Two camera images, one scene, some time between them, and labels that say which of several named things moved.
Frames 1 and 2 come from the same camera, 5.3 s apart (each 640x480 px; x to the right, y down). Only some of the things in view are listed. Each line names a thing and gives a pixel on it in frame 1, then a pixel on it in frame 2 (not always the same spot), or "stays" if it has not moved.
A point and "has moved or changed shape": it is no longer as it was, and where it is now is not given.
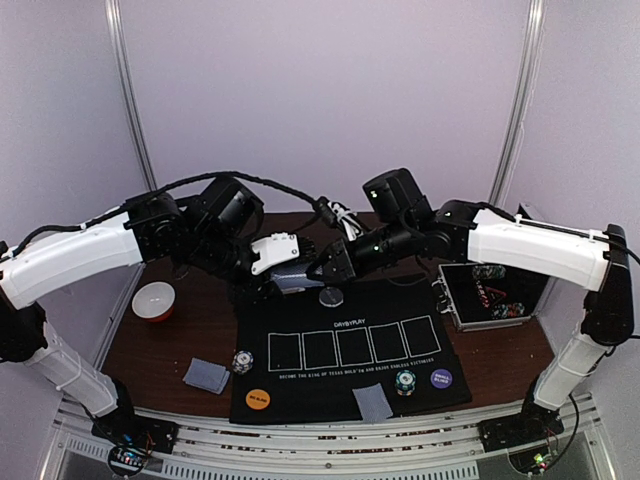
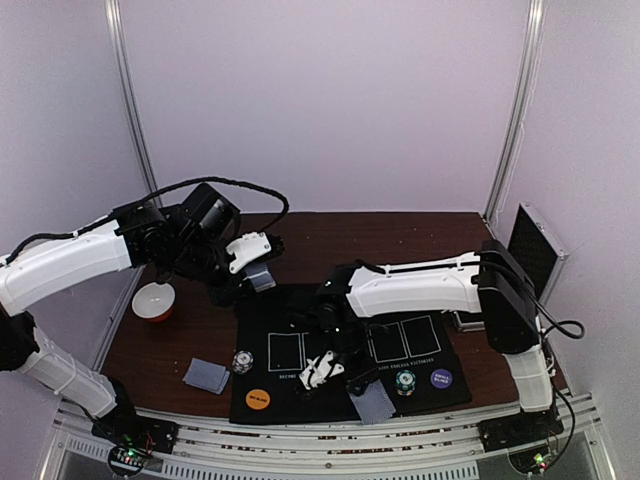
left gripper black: [257, 291] to [232, 292]
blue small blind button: [441, 378] stays
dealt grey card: [372, 403] stays
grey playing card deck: [295, 279] has moved or changed shape
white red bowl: [154, 301] stays
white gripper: [352, 230] to [320, 369]
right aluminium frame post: [526, 80] stays
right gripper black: [339, 257] to [353, 370]
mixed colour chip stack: [405, 382] stays
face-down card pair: [205, 375] stays
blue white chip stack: [242, 362] stays
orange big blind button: [257, 399] stays
